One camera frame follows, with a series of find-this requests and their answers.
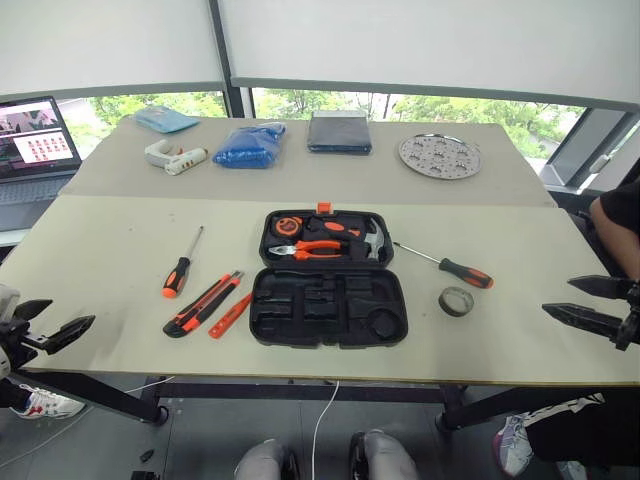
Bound long orange black screwdriver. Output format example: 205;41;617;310
392;241;496;291

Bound grey rounded robot knee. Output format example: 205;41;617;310
233;438;301;480
348;428;420;480

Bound light blue plastic packet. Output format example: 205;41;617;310
131;105;202;136

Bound orange black tape measure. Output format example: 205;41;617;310
274;214;304;237

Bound white cable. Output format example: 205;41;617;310
310;379;341;480

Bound dark window frame pillar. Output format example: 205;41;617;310
206;0;257;120

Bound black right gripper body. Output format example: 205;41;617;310
614;278;640;353

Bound round perforated metal plate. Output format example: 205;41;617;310
397;132;484;179

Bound white glue gun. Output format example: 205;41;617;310
144;139;209;178

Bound black trousers leg white stripes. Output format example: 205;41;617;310
519;391;640;480

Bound orange black utility knife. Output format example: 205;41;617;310
162;270;245;339

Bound blue filled plastic bag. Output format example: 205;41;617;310
211;121;289;171

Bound black tool case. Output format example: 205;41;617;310
248;202;410;351

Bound grey open window sash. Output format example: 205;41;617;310
541;106;640;195

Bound dark navy folded cloth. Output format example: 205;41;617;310
305;110;376;157

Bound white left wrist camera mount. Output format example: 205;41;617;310
0;283;22;324

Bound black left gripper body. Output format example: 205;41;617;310
0;319;39;374

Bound short orange black screwdriver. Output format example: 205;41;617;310
160;225;205;300

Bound white red blue sneaker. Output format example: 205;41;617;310
9;383;87;421

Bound claw hammer orange black handle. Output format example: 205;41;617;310
319;215;387;263

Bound wide white roller blind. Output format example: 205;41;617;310
218;0;640;112

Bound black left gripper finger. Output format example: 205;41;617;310
12;298;54;321
21;314;97;357

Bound grey laptop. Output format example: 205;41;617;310
0;95;84;232

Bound black metal table frame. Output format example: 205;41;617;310
7;368;640;432

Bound orange handled pliers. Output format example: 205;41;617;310
267;239;351;263

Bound white purple sneaker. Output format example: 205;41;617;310
491;411;535;477

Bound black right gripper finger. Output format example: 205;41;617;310
541;301;625;339
567;275;637;301

